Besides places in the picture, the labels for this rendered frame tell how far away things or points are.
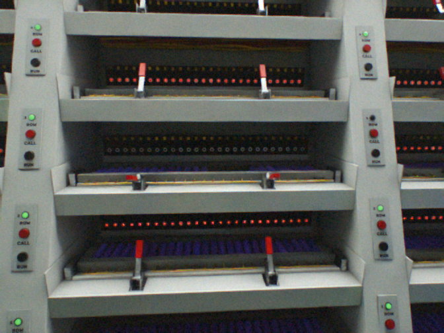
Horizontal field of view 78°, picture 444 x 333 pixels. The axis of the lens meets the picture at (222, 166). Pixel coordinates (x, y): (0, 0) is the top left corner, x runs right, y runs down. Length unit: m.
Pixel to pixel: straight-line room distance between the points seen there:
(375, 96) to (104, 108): 0.58
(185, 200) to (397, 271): 0.45
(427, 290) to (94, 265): 0.69
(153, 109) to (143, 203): 0.19
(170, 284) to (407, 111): 0.62
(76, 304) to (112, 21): 0.57
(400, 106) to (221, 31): 0.43
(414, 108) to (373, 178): 0.19
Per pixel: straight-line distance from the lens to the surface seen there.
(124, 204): 0.58
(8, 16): 0.79
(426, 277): 0.75
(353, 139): 0.65
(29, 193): 0.65
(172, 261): 0.64
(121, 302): 0.61
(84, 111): 0.64
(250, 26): 0.68
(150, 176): 0.61
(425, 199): 0.73
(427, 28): 0.85
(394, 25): 0.80
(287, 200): 0.58
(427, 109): 0.77
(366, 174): 0.65
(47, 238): 0.63
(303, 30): 0.71
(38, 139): 0.65
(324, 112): 0.64
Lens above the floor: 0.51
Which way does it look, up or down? 7 degrees up
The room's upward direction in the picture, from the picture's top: 1 degrees counter-clockwise
